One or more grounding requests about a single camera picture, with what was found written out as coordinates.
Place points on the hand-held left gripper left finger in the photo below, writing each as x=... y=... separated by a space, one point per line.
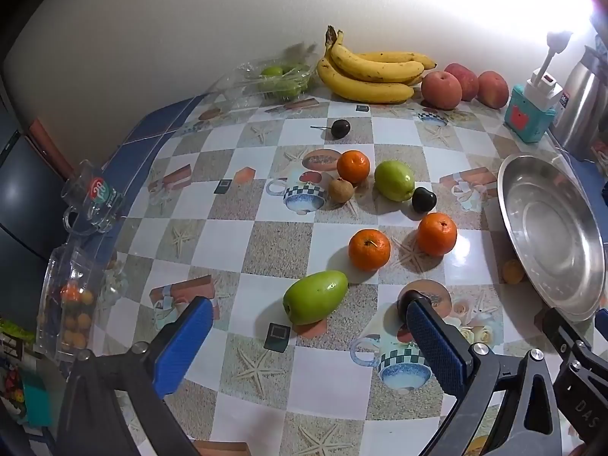
x=183 y=342

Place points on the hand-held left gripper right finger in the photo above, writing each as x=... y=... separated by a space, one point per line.
x=437 y=346

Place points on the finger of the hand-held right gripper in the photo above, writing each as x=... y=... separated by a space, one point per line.
x=567 y=337

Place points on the small yellow fruit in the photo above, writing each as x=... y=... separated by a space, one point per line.
x=513 y=270

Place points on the stainless steel plate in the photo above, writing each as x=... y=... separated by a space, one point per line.
x=551 y=228

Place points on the orange tangerine with stem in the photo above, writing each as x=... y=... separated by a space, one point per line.
x=369 y=249

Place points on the elongated green guava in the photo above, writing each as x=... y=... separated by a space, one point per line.
x=315 y=297

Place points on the round green guava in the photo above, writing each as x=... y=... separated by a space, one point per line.
x=394 y=179

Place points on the brown round longan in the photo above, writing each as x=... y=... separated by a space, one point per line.
x=341 y=189

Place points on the dark plum with stem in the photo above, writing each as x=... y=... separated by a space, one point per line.
x=341 y=128

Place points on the pile of kumquats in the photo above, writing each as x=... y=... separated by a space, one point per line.
x=76 y=323

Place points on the clear plastic fruit box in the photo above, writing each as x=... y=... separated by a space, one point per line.
x=71 y=266

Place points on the teal plastic item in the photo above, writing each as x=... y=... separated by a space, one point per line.
x=35 y=396

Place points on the glass mug with logo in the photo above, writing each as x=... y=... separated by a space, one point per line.
x=95 y=190

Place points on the printed card package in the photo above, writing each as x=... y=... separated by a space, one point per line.
x=564 y=99

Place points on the stainless steel thermos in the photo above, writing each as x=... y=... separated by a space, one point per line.
x=582 y=99

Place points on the red apple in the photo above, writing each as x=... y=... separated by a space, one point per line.
x=441 y=89
x=468 y=78
x=494 y=90

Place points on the plastic bag of green fruit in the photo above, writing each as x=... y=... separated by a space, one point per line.
x=237 y=90

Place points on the yellow banana bunch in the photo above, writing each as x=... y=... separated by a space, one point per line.
x=370 y=88

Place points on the small green fruit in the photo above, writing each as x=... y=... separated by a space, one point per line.
x=285 y=88
x=271 y=71
x=299 y=70

